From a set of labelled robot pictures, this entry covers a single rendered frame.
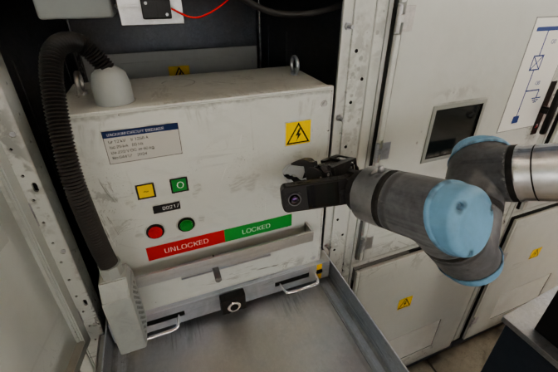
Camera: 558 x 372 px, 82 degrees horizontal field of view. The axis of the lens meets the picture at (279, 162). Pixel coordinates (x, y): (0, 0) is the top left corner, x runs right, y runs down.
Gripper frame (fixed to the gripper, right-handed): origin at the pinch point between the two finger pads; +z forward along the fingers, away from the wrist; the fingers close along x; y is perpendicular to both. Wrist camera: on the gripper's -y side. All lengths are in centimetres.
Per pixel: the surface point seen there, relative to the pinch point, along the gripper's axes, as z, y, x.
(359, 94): -3.5, 20.7, 13.0
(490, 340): 4, 110, -126
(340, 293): 0.9, 12.1, -37.7
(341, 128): -0.2, 17.6, 5.8
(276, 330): 3.1, -7.2, -38.1
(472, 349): 7, 97, -125
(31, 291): 18, -48, -11
